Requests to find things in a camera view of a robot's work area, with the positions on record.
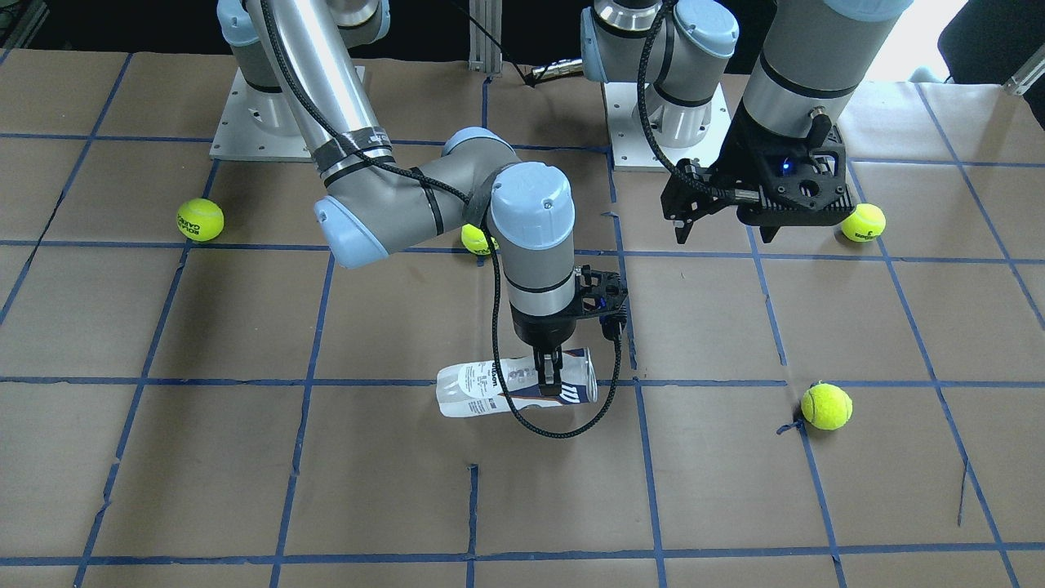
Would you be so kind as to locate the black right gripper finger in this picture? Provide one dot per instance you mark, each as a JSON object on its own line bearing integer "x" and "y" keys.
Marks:
{"x": 542, "y": 363}
{"x": 556, "y": 366}

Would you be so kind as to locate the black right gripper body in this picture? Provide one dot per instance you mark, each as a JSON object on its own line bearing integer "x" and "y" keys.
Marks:
{"x": 540, "y": 331}

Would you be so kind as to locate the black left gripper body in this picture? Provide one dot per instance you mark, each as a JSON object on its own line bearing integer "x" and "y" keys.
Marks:
{"x": 744, "y": 153}

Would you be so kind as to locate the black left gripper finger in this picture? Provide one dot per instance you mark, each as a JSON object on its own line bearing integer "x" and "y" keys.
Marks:
{"x": 783, "y": 236}
{"x": 688, "y": 195}

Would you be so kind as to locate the clear tennis ball can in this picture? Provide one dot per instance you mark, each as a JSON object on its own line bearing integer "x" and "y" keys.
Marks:
{"x": 471, "y": 389}

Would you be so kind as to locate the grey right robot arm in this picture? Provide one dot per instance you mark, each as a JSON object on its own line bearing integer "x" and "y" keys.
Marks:
{"x": 299, "y": 51}

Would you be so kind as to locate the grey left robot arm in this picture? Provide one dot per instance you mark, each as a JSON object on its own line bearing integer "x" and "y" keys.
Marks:
{"x": 814, "y": 54}

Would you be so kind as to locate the yellow tennis ball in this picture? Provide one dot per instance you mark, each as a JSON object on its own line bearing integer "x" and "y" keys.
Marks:
{"x": 476, "y": 241}
{"x": 826, "y": 406}
{"x": 866, "y": 223}
{"x": 200, "y": 219}

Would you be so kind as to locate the black chair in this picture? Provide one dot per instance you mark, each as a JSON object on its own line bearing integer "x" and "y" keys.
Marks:
{"x": 988, "y": 41}

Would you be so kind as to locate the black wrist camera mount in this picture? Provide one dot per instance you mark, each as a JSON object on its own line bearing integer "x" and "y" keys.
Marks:
{"x": 600, "y": 294}

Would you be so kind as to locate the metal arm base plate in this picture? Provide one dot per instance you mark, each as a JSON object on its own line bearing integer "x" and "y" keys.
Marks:
{"x": 259, "y": 127}
{"x": 629, "y": 139}

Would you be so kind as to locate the aluminium frame post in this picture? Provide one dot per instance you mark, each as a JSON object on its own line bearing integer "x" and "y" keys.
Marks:
{"x": 484, "y": 53}

